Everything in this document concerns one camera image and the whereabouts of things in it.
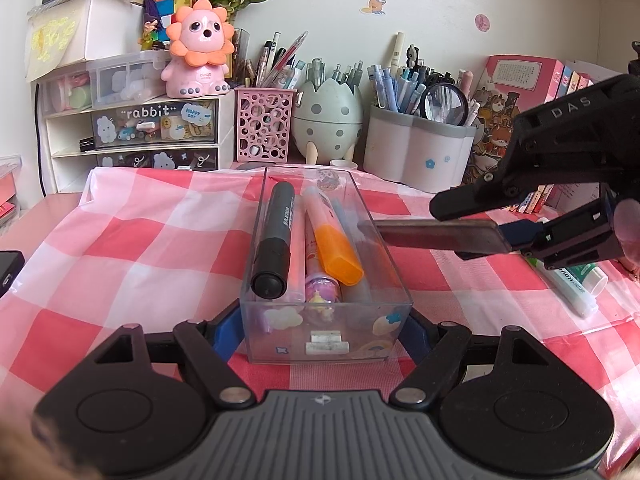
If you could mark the pink pen with charm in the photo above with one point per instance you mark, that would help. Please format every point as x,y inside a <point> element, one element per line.
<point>322,290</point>

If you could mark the clear plastic drawer tray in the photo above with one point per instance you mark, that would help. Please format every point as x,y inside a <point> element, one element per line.
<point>325,330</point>

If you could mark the bunch of blue white pens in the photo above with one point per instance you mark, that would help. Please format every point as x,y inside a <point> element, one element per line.
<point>395,87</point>

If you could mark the bunch of grey green pens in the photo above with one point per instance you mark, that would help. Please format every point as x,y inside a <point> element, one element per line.
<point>330,72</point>

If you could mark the clear plant vase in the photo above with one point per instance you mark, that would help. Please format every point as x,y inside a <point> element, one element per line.
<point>241,55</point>

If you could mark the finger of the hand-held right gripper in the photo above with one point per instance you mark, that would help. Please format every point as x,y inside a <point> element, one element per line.
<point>465,205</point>
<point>522,234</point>

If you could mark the black magnifying glass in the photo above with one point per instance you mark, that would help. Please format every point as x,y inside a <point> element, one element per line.
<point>446,104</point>

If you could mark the pink cartoon cover book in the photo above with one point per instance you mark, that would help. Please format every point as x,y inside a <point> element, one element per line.
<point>500,90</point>

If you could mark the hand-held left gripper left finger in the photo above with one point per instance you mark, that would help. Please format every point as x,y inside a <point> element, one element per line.
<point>225,329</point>

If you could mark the grey white flower pen holder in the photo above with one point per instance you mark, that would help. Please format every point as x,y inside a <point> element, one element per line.
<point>415,155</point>

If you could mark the black phone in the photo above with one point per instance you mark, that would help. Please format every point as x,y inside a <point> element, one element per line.
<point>10,272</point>

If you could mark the pink highlighter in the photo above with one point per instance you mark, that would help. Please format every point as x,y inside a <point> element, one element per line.
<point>297,260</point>

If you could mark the pink checkered tablecloth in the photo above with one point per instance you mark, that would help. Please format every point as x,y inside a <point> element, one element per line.
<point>125,260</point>

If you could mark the pink lion toy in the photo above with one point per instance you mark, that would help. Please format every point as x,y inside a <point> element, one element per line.
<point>200,55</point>

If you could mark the bunch of red black pens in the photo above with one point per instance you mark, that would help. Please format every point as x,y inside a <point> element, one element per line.
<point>277,62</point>

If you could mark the orange cap highlighter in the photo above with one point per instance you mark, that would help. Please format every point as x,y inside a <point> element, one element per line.
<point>340,255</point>

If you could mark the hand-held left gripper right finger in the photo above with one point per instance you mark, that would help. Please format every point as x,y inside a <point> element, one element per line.
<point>416,332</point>

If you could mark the yellow doodle paper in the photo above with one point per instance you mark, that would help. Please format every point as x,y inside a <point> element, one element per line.
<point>47,40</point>

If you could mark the orange animal wall sticker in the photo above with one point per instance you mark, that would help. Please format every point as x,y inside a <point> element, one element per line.
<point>374,4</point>

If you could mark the white box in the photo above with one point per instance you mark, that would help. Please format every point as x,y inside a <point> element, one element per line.
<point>105,25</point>

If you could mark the colourful puzzle cube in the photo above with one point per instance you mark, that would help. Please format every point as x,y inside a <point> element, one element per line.
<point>172,2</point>

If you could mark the small white cap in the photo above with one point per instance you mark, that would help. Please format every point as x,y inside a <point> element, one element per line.
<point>344,164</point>

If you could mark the green white glue stick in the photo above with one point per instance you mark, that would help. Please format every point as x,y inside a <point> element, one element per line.
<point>595,275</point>

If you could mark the green egg pen holder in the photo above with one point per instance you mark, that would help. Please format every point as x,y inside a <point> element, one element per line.
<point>325,125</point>

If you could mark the green cap highlighter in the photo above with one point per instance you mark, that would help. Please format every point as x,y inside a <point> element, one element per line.
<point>567,287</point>

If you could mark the clear small drawer box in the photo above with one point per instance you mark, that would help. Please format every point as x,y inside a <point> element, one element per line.
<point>125,80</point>

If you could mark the black marker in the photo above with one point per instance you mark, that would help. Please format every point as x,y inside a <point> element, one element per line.
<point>274,245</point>

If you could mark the white drawer cabinet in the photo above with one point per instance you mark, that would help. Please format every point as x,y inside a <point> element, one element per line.
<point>65,135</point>

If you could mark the stack of pink books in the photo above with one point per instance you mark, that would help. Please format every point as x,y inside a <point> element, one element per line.
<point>7,195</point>

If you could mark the pink perforated pen holder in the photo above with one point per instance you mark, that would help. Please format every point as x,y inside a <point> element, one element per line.
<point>262,125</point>

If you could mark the person's right hand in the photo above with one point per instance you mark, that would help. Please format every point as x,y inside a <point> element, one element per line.
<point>629,225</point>

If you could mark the pink round wall sticker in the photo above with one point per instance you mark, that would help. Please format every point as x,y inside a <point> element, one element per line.
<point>483,21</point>

